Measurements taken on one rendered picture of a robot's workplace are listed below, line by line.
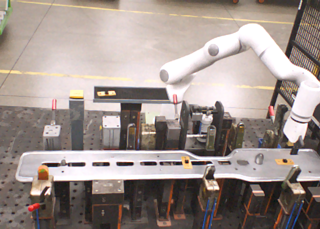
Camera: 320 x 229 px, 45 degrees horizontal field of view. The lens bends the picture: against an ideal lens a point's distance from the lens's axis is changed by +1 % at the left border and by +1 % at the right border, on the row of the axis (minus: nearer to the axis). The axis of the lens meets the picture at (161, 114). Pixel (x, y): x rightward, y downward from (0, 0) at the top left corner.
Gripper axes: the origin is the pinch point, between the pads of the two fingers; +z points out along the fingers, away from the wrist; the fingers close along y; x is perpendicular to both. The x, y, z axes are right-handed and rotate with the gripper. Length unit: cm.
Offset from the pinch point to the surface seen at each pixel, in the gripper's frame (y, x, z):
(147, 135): -11, -63, 3
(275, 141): -12.8, 0.6, 6.6
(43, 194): 22, -104, 6
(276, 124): -13.6, -1.0, -2.5
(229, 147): -17.1, -20.0, 13.9
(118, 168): 4, -77, 9
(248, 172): 7.4, -19.6, 8.9
